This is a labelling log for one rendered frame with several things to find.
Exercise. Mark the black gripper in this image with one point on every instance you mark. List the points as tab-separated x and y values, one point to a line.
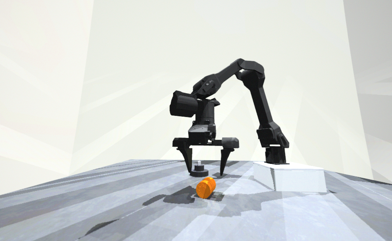
228	144

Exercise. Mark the orange knob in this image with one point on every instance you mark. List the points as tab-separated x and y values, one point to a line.
205	187

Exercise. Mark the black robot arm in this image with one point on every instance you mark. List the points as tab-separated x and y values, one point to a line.
253	76

